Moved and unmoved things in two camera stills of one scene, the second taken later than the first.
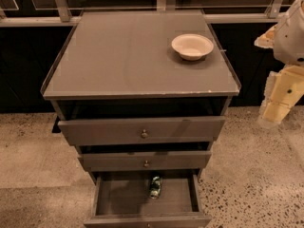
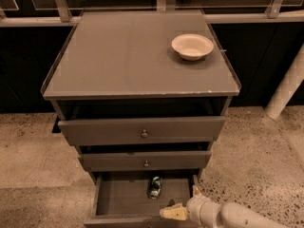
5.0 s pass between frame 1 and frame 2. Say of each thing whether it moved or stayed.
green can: stayed
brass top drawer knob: stayed
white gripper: moved
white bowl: stayed
